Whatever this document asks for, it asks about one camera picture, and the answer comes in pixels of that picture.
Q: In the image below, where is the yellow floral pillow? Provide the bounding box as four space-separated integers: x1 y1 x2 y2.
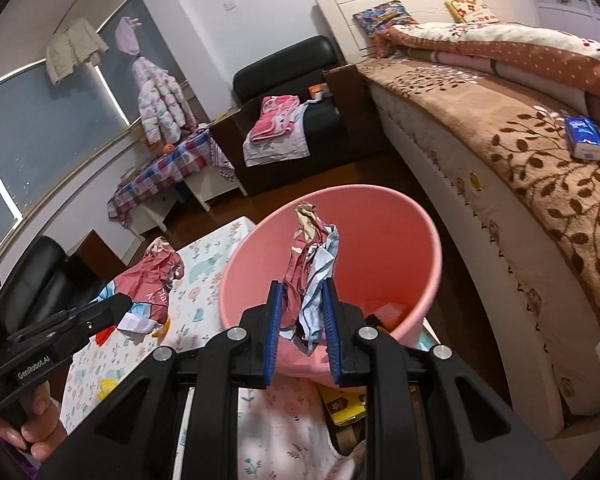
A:
445 0 497 24

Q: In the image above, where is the printed puffer jacket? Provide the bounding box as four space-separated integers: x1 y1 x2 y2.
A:
132 55 197 144

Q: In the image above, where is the white printed cloth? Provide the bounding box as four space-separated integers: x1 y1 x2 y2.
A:
242 99 327 169

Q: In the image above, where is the pink plastic bucket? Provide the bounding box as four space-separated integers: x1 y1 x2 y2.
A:
219 186 442 382

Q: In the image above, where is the blue tissue pack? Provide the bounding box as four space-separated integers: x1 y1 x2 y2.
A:
564 115 600 162

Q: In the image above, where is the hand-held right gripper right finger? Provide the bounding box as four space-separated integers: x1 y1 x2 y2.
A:
322 279 563 480

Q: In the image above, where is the yellow cardboard box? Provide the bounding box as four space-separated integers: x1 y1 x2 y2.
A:
320 384 369 427

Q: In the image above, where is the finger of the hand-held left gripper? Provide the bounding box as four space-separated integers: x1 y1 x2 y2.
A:
72 294 133 334

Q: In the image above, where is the pink towel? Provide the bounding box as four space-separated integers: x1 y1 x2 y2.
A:
250 95 299 144

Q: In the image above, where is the white low bench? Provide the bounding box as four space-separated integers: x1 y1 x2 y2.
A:
127 166 247 234

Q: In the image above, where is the bed with brown leaf blanket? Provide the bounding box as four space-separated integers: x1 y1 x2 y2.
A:
355 55 600 442

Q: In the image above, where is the colourful printed pillow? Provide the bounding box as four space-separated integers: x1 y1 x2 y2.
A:
352 3 419 39

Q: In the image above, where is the floral tablecloth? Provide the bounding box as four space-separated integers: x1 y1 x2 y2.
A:
60 216 363 480

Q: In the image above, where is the cream hanging jacket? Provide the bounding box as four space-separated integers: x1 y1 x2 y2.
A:
45 17 110 86

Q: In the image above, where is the black leather armchair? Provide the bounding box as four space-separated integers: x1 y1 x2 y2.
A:
0 232 127 333
209 35 378 197

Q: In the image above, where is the orange dotted folded quilt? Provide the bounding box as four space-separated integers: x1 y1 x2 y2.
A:
375 20 600 137

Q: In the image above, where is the red white wrapper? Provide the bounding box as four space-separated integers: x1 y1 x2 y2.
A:
281 202 341 357

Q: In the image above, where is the pink hanging hat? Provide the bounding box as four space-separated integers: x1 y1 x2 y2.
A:
115 16 142 57

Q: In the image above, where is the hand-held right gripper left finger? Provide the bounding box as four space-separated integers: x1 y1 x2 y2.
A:
50 282 287 480

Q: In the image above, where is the white bed headboard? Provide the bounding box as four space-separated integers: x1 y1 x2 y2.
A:
314 0 527 67

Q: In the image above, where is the dark pink wrapper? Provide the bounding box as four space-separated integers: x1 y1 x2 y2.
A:
114 239 186 323

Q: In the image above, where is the blue white wrapper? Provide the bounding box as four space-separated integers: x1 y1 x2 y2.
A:
116 310 153 345

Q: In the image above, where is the plaid-covered side table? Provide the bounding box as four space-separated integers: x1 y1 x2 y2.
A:
107 135 217 222

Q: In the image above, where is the person's left hand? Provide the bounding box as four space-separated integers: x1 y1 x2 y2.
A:
0 380 69 461

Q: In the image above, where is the window with blue blinds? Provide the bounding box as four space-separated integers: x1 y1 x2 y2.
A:
0 0 192 242

